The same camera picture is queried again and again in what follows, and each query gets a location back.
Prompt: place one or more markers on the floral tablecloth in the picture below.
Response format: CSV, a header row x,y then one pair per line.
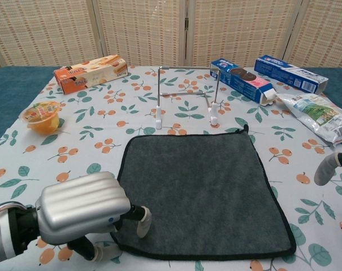
x,y
74,146

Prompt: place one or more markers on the blue and grey towel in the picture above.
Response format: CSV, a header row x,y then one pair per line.
x,y
201,183

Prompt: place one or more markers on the bamboo folding screen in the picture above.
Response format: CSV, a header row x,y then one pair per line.
x,y
142,28

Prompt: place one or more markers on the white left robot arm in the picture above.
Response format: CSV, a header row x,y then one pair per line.
x,y
4,234

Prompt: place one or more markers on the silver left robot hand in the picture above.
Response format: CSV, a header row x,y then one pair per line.
x,y
80,200

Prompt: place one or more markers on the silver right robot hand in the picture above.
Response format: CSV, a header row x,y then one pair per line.
x,y
324,168

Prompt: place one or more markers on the orange cracker box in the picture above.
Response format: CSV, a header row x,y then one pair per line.
x,y
88,74

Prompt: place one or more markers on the blue toothpaste box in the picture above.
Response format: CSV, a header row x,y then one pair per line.
x,y
286,73

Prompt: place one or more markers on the silver snack bag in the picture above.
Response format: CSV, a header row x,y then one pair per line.
x,y
317,115

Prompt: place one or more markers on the orange fruit jelly cup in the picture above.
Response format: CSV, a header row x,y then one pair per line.
x,y
42,118

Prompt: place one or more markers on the blue chocolate cookie box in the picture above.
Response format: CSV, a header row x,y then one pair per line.
x,y
238,80

